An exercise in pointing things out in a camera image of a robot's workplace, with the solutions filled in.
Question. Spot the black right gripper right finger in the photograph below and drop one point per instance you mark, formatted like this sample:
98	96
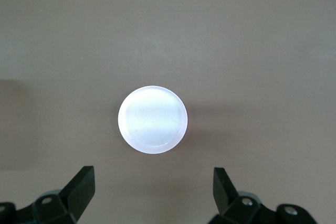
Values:
228	203

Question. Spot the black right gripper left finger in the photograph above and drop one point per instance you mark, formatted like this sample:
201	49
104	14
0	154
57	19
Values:
74	200

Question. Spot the pink round plate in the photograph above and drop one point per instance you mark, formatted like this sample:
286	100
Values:
152	119

